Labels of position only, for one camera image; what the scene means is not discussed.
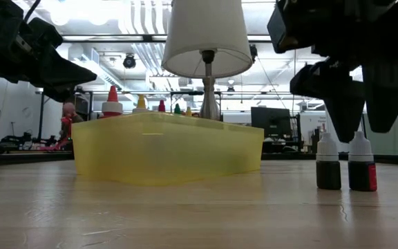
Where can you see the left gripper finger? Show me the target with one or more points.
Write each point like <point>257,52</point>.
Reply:
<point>67,72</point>

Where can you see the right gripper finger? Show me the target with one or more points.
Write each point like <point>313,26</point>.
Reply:
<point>389,97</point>
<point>340,100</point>

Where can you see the orange food coloring bottle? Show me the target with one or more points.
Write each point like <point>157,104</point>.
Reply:
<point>141,102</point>

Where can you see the dark red food coloring bottle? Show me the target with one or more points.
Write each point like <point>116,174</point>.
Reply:
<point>161,106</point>

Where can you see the green cap food coloring bottle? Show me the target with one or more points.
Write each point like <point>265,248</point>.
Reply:
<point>177,110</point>

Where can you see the yellow cap food coloring bottle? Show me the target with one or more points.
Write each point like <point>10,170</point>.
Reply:
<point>188,112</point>

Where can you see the person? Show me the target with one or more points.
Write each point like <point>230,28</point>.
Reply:
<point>68,110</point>

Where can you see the black-legged background table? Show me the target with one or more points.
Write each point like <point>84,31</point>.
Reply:
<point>41,117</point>

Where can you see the black ceiling spotlight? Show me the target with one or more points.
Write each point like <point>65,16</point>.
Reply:
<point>253,52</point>
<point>129,61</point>

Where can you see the small white-cap dropper bottle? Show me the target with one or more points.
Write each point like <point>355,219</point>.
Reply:
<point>328,173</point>

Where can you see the black desk monitor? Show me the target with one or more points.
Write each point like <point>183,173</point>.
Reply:
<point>269,121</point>

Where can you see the yellow translucent plastic bin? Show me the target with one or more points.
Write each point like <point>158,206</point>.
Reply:
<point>168,148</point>

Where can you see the white shade table lamp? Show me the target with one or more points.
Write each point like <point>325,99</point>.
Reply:
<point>206,34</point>

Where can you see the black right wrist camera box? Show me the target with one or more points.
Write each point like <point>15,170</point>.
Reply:
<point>283,27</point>

